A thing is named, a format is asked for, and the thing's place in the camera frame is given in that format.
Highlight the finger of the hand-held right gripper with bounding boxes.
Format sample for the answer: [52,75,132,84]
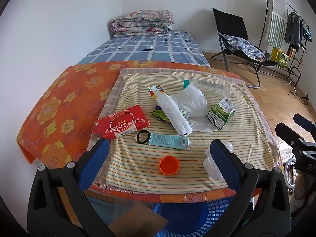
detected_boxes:
[293,114,316,130]
[275,122,316,153]

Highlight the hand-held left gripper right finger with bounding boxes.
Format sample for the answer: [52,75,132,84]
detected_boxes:
[197,139,292,237]

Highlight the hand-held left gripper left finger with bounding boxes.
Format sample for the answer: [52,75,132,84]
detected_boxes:
[28,138,116,237]

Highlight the green white milk carton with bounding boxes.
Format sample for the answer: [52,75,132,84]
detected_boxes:
[206,97,239,130]

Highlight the blue plastic basket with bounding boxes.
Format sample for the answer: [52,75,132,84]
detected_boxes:
[153,195,253,237]

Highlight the white ribbed plastic package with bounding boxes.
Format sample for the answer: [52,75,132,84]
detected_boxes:
[148,85,193,137]

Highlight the crumpled white plastic cup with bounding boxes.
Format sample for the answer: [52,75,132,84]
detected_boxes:
[203,142,234,181]

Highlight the striped yellow cloth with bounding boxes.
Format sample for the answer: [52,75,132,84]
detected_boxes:
[90,68,282,194]

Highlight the orange bottle cap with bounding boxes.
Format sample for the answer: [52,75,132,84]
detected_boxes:
[159,155,180,176]

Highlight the teal tube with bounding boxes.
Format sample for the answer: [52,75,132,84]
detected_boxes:
[148,133,192,150]

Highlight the orange floral blanket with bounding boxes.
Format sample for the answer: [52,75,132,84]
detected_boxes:
[16,60,262,204]

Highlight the white plastic bag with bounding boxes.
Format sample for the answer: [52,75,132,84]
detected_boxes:
[170,83,218,132]

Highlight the yellow crate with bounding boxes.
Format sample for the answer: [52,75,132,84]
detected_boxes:
[270,47,289,69]

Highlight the brown cardboard piece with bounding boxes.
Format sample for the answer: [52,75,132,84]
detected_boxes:
[109,201,169,237]

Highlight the clear plastic bottle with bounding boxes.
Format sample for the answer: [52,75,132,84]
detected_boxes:
[183,78,232,102]

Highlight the wavy green blue snack packet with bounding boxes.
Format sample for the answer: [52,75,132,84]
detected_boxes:
[150,104,173,124]

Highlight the teal garment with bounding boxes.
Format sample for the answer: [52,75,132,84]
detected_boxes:
[302,26,313,42]

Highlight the dark jacket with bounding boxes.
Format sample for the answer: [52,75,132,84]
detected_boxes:
[285,12,303,52]

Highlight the blue white striped cloth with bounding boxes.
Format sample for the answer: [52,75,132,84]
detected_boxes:
[221,33,271,62]

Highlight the green white striped towel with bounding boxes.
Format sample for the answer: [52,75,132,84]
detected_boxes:
[265,0,289,50]

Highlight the black folding chair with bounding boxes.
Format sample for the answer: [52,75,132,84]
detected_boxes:
[211,8,278,89]

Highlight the blue plaid bed sheet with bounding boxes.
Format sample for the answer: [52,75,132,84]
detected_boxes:
[74,30,210,67]

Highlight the folded floral quilt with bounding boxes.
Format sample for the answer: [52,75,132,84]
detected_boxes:
[111,10,175,38]

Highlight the black floor cable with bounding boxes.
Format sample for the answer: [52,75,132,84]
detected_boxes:
[295,86,312,110]

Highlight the black ring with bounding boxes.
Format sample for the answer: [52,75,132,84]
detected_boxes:
[136,130,151,144]

